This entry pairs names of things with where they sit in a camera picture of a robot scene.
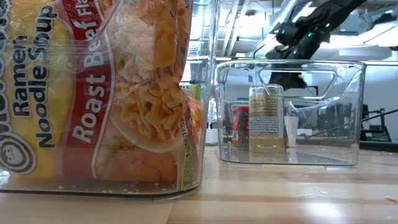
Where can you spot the glass spice jar white label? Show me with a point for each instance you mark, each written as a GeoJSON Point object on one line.
{"type": "Point", "coordinates": [264, 124]}

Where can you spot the red-lidded spice container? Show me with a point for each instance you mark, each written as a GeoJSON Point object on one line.
{"type": "Point", "coordinates": [240, 124]}

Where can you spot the black metal table frame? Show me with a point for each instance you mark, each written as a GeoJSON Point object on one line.
{"type": "Point", "coordinates": [379, 147]}

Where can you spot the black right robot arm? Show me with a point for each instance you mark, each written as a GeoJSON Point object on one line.
{"type": "Point", "coordinates": [326, 12]}

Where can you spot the clear plastic storage bin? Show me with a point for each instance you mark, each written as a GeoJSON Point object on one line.
{"type": "Point", "coordinates": [342, 149]}
{"type": "Point", "coordinates": [210, 124]}

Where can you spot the black tripod stand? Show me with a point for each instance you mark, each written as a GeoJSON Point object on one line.
{"type": "Point", "coordinates": [377, 132]}

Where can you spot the orange chicken ramen pack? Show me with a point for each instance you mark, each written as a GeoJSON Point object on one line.
{"type": "Point", "coordinates": [196, 124]}

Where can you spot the red roast beef ramen pack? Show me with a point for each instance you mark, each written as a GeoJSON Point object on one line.
{"type": "Point", "coordinates": [93, 93]}

